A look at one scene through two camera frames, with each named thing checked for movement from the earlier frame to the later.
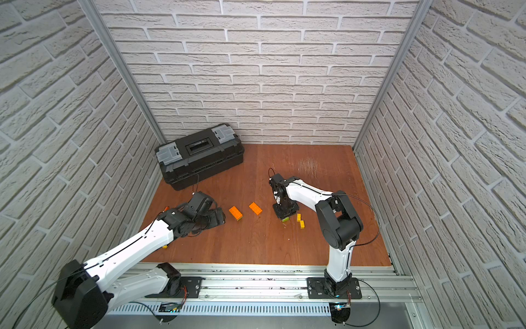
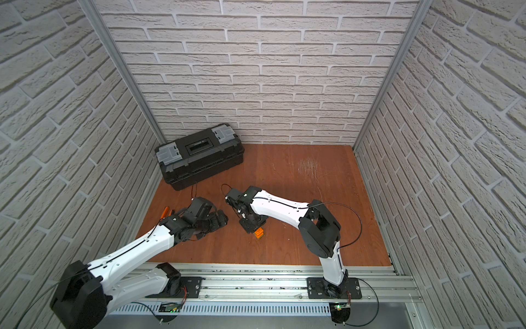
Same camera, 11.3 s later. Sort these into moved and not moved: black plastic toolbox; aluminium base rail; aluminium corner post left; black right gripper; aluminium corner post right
Moved: black right gripper
Not moved: aluminium corner post right; aluminium base rail; black plastic toolbox; aluminium corner post left
